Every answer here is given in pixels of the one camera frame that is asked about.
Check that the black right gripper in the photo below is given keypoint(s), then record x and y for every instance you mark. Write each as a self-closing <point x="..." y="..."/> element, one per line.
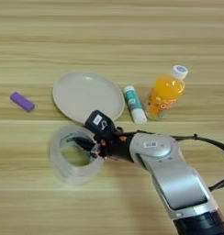
<point x="117" y="145"/>

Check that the clear adhesive tape roll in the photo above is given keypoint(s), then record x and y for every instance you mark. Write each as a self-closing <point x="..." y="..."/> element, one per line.
<point x="60" y="166"/>

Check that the orange juice bottle white cap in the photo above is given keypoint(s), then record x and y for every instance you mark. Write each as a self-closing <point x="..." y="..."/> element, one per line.
<point x="165" y="91"/>

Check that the small black box white label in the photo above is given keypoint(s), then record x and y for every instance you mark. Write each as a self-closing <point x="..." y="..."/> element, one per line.
<point x="100" y="122"/>

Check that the round beige plate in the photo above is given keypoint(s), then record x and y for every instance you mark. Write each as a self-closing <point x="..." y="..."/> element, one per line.
<point x="83" y="95"/>

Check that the green white glue stick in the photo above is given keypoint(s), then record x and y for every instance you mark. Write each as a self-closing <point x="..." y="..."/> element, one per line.
<point x="135" y="104"/>

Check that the purple rectangular eraser block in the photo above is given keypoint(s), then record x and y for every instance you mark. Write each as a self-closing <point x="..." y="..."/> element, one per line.
<point x="22" y="101"/>

